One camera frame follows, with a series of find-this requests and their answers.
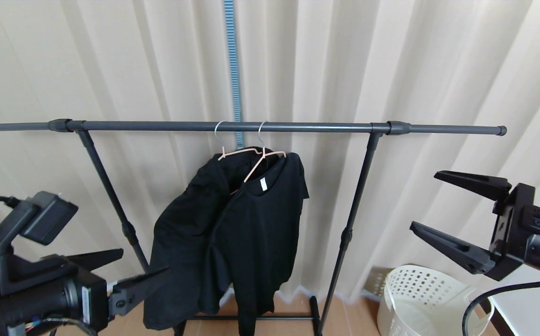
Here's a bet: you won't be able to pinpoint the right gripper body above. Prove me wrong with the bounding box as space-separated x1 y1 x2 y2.
485 183 540 282

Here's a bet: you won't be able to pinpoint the black garment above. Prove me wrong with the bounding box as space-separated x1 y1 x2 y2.
199 152 310 336

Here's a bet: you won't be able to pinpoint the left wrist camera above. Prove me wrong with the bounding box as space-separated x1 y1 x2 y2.
0 191 79 297

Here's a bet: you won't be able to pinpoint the black shorts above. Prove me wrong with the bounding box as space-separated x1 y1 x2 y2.
143 147 270 330

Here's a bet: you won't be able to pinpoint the pink clothes hanger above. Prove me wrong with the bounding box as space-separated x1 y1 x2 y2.
214 120 265 162
243 121 288 183

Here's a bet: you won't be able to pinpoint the white laundry basket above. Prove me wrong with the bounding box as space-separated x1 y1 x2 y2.
376 265 494 336

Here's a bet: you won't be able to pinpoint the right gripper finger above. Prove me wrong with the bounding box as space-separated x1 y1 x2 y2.
410 221 497 275
434 170 512 202

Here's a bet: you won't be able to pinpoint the beige curtain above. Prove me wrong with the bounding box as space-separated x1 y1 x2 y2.
0 0 540 304

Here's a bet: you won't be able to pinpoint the black clothes rack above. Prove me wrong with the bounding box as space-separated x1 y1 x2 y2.
0 119 507 336

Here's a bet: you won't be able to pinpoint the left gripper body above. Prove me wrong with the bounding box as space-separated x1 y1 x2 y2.
0 268 112 336

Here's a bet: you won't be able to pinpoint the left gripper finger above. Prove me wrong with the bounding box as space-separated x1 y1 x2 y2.
67 249 124 273
108 267 168 319

